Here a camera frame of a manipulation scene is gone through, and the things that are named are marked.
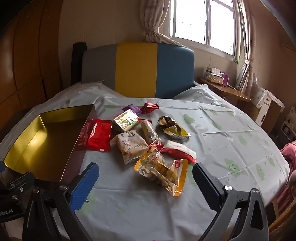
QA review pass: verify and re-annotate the white printed tablecloth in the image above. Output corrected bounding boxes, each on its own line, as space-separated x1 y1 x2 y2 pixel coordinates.
0 81 290 241

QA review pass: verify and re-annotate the white shelf unit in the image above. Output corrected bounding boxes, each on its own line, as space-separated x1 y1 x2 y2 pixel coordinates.
281 111 296 142

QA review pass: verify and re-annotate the white and red snack packet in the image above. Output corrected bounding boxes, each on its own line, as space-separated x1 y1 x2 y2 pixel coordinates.
159 140 197 163

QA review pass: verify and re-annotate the wooden side table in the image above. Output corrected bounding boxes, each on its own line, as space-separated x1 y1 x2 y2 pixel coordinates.
199 77 259 121

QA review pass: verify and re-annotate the green cracker packet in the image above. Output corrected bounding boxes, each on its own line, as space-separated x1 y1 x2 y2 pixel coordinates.
112 109 141 133

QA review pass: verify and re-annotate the patterned tissue box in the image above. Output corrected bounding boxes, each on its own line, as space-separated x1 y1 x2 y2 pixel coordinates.
203 67 225 84

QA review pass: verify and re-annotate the grey yellow blue headboard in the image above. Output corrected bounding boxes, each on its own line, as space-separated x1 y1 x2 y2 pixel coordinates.
81 42 195 99

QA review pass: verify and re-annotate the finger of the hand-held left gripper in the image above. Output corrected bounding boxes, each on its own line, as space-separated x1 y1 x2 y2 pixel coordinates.
0 161 36 202

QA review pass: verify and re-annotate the white framed window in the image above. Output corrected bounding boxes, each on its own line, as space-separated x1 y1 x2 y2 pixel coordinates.
170 0 245 56

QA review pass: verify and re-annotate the wicker chair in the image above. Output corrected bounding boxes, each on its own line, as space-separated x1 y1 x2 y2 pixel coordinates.
268 204 296 241

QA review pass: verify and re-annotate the cloth covered white cabinet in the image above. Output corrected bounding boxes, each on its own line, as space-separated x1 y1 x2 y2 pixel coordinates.
251 83 285 132

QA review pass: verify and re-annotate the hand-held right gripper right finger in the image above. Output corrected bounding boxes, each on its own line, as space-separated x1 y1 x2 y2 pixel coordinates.
192 162 270 241

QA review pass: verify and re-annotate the pink cloth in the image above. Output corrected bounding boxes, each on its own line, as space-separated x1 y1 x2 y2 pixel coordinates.
276 140 296 216

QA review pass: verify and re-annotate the tied cream curtain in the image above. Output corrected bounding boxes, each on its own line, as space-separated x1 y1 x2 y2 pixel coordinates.
140 0 183 45

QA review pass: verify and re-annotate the long orange biscuit bar packet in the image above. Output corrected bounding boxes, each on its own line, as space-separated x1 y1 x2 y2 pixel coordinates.
141 120 163 150

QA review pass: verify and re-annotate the gold tin box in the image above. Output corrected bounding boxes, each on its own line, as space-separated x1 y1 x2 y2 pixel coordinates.
0 104 96 183

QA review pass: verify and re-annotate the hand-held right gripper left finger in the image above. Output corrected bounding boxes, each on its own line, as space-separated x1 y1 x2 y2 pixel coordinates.
22 162 100 241

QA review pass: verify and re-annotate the red foil candy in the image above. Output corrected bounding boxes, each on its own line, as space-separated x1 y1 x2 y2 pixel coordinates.
140 102 160 114

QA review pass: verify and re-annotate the purple candy wrapper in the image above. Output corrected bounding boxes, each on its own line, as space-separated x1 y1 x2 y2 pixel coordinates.
122 104 142 114

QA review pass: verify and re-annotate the beige pastry packet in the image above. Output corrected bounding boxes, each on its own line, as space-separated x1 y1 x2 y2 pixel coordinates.
110 131 149 165

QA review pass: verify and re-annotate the gold snack packet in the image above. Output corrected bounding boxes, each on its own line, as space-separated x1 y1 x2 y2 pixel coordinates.
157 115 191 141

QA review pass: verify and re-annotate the wooden wardrobe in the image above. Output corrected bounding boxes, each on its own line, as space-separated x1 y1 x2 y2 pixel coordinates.
0 0 64 130

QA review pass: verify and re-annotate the cream curtain with tie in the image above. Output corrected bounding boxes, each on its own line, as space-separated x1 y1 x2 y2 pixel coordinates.
235 0 257 92

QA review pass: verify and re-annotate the orange clear cracker packet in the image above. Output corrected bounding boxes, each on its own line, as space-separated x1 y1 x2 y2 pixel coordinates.
134 148 189 197

